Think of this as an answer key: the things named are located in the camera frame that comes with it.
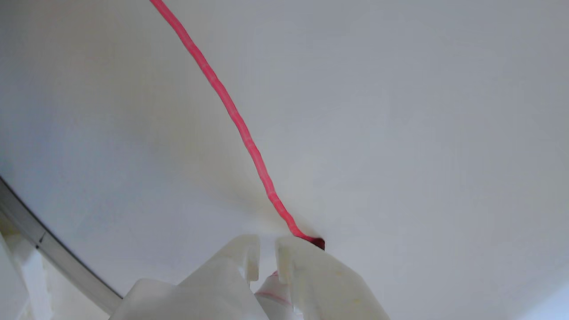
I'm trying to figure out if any white whiteboard with metal frame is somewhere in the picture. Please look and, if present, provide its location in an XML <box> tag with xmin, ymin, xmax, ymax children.
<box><xmin>0</xmin><ymin>0</ymin><xmax>569</xmax><ymax>320</ymax></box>

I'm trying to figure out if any red whiteboard marker pen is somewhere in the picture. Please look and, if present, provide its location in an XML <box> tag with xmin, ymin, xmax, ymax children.
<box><xmin>253</xmin><ymin>236</ymin><xmax>326</xmax><ymax>320</ymax></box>

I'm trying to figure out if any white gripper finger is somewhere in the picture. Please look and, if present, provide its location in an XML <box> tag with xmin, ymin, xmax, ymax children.
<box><xmin>274</xmin><ymin>235</ymin><xmax>392</xmax><ymax>320</ymax></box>
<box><xmin>109</xmin><ymin>234</ymin><xmax>270</xmax><ymax>320</ymax></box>

